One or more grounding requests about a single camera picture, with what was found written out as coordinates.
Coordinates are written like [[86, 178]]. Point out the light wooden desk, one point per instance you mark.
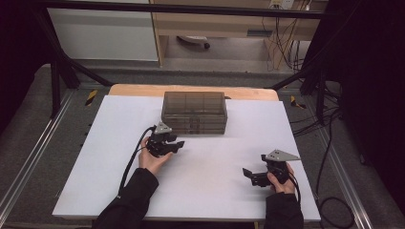
[[207, 24]]

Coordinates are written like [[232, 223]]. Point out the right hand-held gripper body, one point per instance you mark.
[[278, 168]]

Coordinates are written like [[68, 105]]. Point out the yellow black tape strip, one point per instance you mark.
[[91, 97], [296, 103]]

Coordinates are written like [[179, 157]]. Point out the white power strip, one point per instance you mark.
[[281, 4]]

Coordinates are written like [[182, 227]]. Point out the white cabinet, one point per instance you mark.
[[105, 35]]

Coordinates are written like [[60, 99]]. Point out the grey office chair base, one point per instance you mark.
[[192, 39]]

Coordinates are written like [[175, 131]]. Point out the black curtain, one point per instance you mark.
[[372, 79], [19, 47]]

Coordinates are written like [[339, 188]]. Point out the light wooden table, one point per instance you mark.
[[137, 90]]

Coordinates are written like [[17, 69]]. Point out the white table board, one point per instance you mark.
[[207, 197]]

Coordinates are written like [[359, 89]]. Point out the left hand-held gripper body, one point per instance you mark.
[[159, 144]]

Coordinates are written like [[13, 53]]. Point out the smoky transparent drawer box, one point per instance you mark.
[[194, 103]]

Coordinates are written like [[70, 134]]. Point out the black metal stand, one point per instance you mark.
[[55, 86], [320, 92]]

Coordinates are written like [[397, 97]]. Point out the aluminium floor rail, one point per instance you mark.
[[340, 168], [35, 149]]

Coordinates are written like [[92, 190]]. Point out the person's left hand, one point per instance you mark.
[[151, 163]]

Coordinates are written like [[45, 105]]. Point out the person's right hand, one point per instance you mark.
[[285, 188]]

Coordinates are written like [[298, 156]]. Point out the black metal crossbar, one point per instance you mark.
[[191, 9]]

